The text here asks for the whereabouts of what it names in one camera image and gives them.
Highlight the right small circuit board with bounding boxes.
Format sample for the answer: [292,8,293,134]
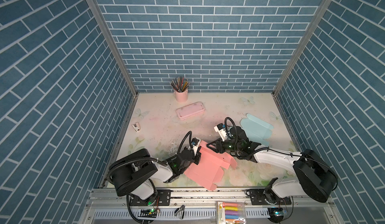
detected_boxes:
[268,208,285,224]

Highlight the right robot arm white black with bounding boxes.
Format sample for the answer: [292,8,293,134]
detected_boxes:
[206,125,338,205]

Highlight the left black corrugated cable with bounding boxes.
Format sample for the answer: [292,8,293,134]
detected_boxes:
[105,130,193,182]

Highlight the wrist white camera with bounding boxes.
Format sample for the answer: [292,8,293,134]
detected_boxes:
[214,123,228,141]
[190,138,202,155]

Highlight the pack of coloured markers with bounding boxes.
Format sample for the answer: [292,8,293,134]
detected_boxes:
[216,202,247,224]

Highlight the aluminium front rail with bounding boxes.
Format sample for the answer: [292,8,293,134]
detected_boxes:
[85,187,335,211]

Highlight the left small circuit board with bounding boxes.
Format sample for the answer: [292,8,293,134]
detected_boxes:
[138,209,158,219]

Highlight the pink pencil case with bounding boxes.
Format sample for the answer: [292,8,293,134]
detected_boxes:
[175,102,206,120]

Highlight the light blue flat paper box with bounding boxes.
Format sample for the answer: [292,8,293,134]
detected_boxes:
[240,113,274,146]

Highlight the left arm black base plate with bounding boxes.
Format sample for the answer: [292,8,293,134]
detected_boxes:
[129,189,171,207]

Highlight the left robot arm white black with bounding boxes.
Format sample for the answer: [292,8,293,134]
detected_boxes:
[107,147,201,206]

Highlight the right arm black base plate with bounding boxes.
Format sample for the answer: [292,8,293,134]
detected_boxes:
[245,188,292,206]

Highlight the pink pencil cup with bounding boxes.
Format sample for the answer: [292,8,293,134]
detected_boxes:
[174,89,188,103]

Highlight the small white pencil sharpener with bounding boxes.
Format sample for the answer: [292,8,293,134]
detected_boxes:
[132,122,140,132]

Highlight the pink paper box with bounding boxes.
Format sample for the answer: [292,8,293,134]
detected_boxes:
[184,141,237,191]

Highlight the bundle of coloured pencils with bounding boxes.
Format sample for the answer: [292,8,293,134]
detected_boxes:
[170,76,189,93]

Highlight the black metal clip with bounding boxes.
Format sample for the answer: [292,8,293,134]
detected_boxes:
[174,205,185,220]

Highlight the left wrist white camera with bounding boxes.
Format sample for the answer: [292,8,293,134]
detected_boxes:
[190,138,202,155]

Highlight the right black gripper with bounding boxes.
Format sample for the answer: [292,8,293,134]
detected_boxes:
[206,138,242,153]

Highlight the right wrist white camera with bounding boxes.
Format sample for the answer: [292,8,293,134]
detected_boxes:
[214,123,228,141]

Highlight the small circuit board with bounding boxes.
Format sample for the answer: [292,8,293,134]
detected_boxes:
[268,208,285,224]
[138,209,158,219]

